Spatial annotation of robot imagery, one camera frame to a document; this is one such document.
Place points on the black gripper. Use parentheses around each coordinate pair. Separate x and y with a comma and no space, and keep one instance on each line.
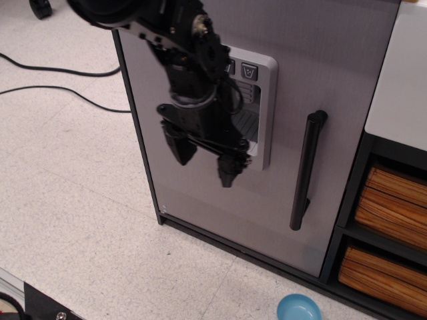
(210,127)

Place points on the black fridge door handle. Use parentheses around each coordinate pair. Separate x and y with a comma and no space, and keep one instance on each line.
(314,125)

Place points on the grey toy fridge door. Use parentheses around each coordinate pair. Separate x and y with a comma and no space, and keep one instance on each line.
(330,56)

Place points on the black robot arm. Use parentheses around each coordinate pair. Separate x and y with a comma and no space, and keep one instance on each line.
(203,96)

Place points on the grey water dispenser panel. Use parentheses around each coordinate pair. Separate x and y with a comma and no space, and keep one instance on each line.
(256,76)

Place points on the blue bowl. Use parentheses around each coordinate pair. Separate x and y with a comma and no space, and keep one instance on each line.
(298,307)

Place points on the upper woven wood basket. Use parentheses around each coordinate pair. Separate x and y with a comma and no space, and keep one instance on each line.
(393,203)

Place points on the woven wood basket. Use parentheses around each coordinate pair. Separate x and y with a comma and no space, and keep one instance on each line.
(393,203)
(384,279)

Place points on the white countertop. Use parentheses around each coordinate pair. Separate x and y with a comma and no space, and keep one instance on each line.
(398,109)

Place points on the dark grey shelf unit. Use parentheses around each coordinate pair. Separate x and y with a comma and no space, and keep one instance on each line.
(373,150)

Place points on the black caster wheel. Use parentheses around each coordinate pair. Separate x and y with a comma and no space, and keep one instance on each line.
(41,8)

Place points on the lower woven wood basket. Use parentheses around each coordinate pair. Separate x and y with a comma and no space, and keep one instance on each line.
(384,279)

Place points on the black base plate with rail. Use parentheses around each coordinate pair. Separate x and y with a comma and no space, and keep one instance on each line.
(20,300)

